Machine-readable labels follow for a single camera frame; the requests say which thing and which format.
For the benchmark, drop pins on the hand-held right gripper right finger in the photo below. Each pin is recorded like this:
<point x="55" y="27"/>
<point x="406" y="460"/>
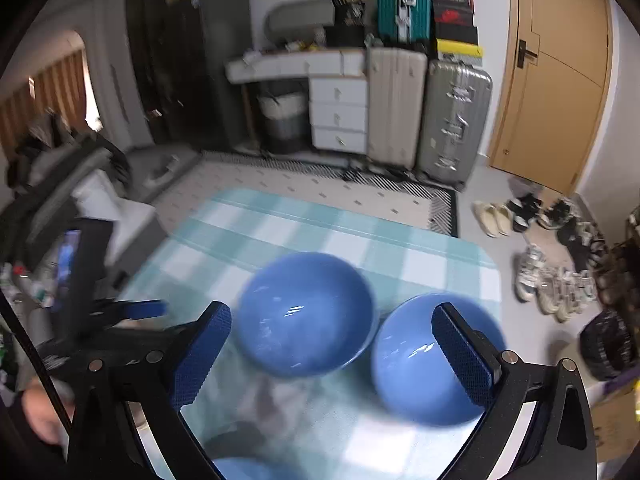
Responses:
<point x="460" y="355"/>

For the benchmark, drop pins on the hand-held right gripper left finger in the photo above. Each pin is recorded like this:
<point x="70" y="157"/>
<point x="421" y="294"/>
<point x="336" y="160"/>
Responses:
<point x="200" y="355"/>

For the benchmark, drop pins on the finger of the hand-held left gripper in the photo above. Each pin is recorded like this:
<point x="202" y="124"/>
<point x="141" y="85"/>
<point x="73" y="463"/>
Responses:
<point x="145" y="308"/>

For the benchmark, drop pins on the blue bowl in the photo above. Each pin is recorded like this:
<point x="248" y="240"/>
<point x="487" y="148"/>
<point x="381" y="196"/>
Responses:
<point x="415" y="365"/>
<point x="245" y="471"/>
<point x="305" y="310"/>

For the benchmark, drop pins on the person's left hand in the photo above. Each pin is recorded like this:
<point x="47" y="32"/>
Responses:
<point x="42" y="417"/>

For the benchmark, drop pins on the black quilted bag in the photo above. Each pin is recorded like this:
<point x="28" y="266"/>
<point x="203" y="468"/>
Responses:
<point x="45" y="170"/>

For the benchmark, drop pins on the pile of shoes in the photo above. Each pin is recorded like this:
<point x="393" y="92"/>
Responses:
<point x="550" y="280"/>

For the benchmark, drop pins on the grey slipper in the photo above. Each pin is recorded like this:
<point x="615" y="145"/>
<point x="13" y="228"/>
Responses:
<point x="162" y="172"/>

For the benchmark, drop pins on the trash bin with black bag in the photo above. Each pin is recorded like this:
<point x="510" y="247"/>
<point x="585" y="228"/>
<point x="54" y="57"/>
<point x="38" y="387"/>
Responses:
<point x="607" y="342"/>

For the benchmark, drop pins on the cardboard box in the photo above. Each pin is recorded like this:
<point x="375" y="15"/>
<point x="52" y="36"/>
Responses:
<point x="615" y="420"/>

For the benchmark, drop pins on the teal plaid tablecloth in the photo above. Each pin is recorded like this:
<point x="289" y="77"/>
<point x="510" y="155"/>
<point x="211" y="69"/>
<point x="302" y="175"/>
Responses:
<point x="310" y="225"/>

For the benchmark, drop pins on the brown curtain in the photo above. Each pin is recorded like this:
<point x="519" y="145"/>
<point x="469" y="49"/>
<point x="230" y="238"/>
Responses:
<point x="50" y="90"/>

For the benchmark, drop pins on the cream patterned rug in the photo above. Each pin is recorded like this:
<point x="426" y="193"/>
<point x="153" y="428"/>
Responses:
<point x="310" y="190"/>

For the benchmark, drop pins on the black wardrobe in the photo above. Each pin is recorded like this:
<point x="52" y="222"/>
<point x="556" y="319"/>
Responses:
<point x="160" y="60"/>

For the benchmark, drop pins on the grey white laundry basket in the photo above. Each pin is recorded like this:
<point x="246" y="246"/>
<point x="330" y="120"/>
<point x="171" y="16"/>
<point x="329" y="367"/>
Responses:
<point x="285" y="125"/>

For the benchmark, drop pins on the silver suitcase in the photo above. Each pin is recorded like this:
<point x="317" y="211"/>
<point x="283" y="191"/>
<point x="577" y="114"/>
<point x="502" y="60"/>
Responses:
<point x="452" y="120"/>

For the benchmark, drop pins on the dark grey cabinet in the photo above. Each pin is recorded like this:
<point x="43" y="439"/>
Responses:
<point x="220" y="60"/>

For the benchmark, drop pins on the beige suitcase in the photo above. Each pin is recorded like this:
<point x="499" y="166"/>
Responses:
<point x="395" y="105"/>

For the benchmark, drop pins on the wooden door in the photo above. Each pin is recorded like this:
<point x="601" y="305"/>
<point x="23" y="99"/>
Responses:
<point x="550" y="110"/>

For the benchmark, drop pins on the white desk with drawers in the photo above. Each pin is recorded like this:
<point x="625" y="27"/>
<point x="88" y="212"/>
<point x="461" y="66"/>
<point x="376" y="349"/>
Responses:
<point x="337" y="95"/>

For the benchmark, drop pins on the yellow black shoe box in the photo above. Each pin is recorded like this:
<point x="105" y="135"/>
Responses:
<point x="457" y="51"/>

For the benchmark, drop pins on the grey oval mirror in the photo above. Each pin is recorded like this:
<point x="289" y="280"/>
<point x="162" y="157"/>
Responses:
<point x="295" y="17"/>

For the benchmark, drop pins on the black storage box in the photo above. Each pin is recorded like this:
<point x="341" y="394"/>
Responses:
<point x="345" y="30"/>

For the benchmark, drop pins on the black red print shoe box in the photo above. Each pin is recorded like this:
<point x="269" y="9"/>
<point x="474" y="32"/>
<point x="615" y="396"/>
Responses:
<point x="452" y="7"/>

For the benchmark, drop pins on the teal suitcase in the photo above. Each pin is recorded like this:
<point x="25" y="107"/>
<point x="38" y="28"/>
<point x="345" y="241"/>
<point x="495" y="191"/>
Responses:
<point x="402" y="0"/>

